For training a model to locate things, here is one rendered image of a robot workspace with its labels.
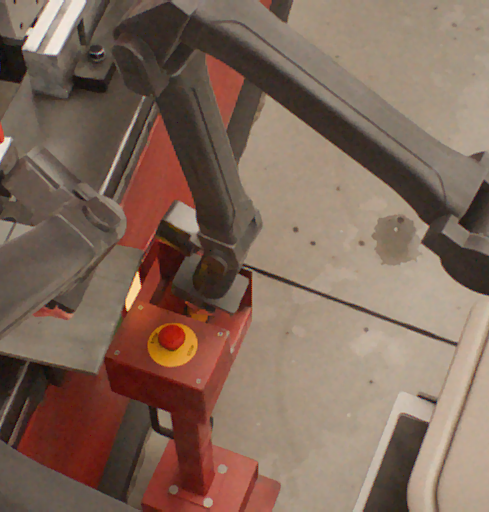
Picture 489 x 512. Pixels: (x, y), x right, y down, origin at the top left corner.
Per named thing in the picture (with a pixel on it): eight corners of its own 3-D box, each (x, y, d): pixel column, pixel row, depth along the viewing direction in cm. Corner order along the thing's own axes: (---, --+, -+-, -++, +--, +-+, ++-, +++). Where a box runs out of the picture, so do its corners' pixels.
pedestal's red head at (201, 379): (206, 426, 137) (201, 371, 122) (110, 392, 140) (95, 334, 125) (252, 320, 147) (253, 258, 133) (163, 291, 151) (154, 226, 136)
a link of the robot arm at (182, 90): (146, 53, 83) (207, -25, 87) (97, 37, 85) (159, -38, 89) (234, 286, 118) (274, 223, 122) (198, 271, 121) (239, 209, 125)
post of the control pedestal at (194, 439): (205, 496, 186) (192, 375, 142) (181, 487, 187) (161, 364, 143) (215, 473, 189) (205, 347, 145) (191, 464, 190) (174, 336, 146)
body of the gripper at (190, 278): (186, 255, 136) (196, 231, 130) (247, 285, 136) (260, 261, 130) (169, 289, 132) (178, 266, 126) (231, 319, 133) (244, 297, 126)
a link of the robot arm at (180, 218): (228, 266, 116) (261, 215, 119) (152, 219, 116) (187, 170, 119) (215, 295, 127) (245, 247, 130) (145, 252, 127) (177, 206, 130)
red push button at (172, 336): (180, 362, 130) (178, 350, 127) (154, 353, 131) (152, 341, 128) (190, 339, 132) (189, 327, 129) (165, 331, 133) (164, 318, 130)
